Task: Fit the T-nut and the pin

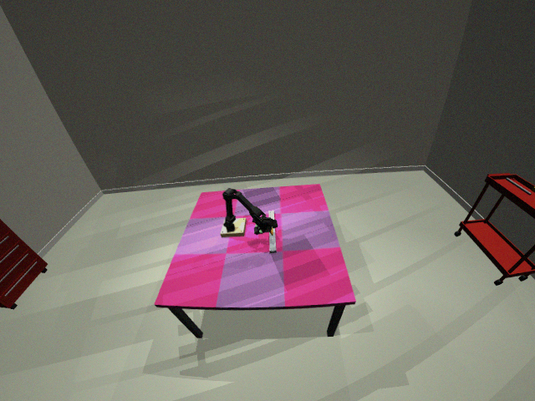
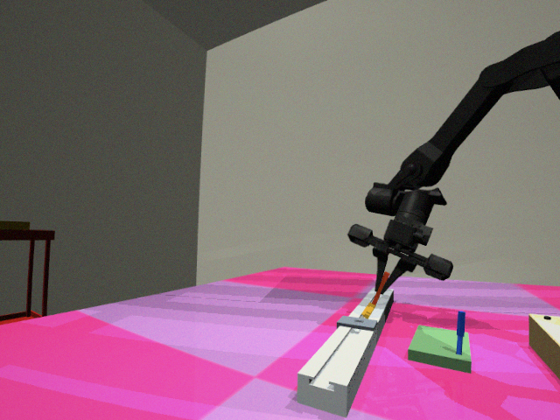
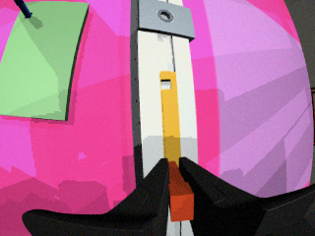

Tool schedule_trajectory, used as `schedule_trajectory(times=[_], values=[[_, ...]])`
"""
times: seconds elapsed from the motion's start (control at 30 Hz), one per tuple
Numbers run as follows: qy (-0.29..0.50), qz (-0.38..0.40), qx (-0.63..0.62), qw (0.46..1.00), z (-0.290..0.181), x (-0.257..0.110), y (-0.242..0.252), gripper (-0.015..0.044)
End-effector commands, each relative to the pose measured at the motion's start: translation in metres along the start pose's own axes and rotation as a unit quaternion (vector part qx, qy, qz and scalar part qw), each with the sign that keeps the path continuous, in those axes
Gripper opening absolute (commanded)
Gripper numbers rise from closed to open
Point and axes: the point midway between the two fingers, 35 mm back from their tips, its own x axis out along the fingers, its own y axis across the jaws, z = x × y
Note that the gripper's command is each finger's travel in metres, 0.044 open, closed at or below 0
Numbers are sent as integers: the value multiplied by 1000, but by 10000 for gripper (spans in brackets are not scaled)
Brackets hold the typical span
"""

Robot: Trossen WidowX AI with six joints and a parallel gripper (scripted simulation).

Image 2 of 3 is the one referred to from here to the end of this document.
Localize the blue pin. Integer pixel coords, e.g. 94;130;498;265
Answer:
457;311;466;355

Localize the grey slotted aluminum rail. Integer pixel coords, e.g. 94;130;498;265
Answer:
297;288;394;418

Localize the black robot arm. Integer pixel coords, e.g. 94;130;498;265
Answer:
365;31;560;252

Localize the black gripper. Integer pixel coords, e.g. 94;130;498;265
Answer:
348;212;453;294

